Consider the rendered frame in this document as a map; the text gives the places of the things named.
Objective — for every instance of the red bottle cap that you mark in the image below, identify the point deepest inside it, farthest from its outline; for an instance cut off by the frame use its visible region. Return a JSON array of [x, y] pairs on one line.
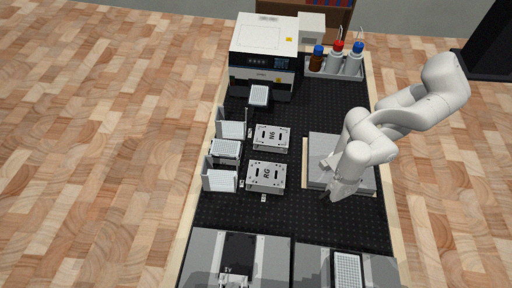
[[337, 45]]

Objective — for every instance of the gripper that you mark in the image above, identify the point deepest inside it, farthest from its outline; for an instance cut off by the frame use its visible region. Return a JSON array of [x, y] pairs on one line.
[[337, 191]]

